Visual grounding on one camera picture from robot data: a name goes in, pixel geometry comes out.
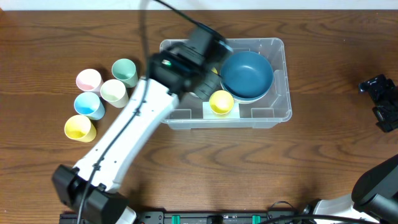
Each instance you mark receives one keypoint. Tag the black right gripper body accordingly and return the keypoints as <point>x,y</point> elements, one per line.
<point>379,93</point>

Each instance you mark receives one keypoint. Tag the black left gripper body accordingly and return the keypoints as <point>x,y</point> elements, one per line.
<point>208,86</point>

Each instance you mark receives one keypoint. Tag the yellow bowl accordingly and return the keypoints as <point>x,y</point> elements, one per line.
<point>214,70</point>

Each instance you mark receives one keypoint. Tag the yellow cup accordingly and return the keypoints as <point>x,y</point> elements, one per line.
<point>221,102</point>
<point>80,128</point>

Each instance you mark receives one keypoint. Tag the dark blue bowl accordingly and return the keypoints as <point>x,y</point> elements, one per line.
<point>224,87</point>
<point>247,74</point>

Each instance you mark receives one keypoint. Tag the large cream bowl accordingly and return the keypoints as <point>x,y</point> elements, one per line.
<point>247,100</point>

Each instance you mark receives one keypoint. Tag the mint green cup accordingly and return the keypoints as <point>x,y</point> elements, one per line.
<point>125,71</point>

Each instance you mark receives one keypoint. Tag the cream white cup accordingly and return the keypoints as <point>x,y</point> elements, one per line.
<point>114,92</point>

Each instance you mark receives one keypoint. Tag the pink cup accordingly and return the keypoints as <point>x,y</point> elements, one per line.
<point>89,80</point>

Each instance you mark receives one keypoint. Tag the light blue cup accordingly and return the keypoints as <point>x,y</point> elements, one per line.
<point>90,105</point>

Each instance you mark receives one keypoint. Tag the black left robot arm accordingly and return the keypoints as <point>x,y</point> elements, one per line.
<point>91,187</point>

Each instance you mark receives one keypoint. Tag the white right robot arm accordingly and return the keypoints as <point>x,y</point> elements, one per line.
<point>374,196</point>

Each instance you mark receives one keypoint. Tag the clear plastic storage bin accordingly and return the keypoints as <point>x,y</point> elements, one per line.
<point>273,108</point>

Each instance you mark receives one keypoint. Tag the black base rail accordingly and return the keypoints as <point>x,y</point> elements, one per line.
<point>159,217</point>

